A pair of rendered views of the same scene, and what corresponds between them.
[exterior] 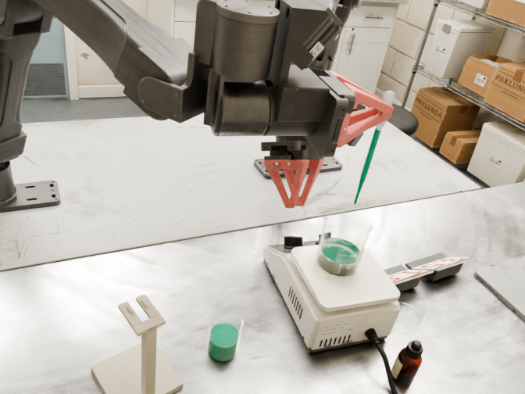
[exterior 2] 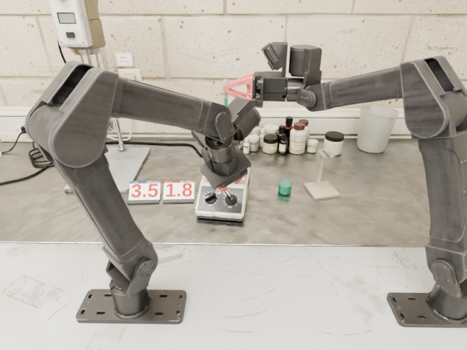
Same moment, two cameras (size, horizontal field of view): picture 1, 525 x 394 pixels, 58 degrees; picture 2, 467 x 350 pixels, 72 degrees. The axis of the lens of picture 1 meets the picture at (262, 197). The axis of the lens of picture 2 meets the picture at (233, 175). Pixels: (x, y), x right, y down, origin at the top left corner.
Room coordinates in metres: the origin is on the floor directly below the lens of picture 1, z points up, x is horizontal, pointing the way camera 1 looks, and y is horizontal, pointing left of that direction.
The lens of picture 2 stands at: (1.19, 0.31, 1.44)
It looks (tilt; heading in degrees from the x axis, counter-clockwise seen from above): 31 degrees down; 211
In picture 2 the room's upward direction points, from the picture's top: straight up
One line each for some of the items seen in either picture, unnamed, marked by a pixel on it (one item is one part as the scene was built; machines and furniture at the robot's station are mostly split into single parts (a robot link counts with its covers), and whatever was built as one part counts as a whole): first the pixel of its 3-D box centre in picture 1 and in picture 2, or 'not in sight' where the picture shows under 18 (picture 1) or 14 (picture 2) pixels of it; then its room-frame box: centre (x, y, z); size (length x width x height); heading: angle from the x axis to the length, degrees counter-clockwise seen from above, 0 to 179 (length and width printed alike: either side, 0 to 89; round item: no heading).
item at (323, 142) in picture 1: (293, 108); (271, 89); (0.47, -0.02, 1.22); 0.10 x 0.07 x 0.07; 24
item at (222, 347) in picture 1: (224, 334); (285, 183); (0.41, 0.02, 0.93); 0.04 x 0.04 x 0.06
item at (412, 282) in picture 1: (396, 274); (178, 191); (0.60, -0.24, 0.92); 0.09 x 0.06 x 0.04; 123
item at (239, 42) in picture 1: (215, 59); (308, 74); (0.46, 0.07, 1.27); 0.12 x 0.09 x 0.12; 65
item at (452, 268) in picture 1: (440, 261); (144, 192); (0.65, -0.32, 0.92); 0.09 x 0.06 x 0.04; 123
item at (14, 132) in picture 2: not in sight; (51, 135); (0.54, -0.94, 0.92); 0.40 x 0.06 x 0.04; 120
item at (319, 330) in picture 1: (328, 283); (225, 186); (0.53, -0.12, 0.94); 0.22 x 0.13 x 0.08; 24
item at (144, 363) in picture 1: (137, 344); (324, 172); (0.35, 0.11, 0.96); 0.08 x 0.08 x 0.13; 44
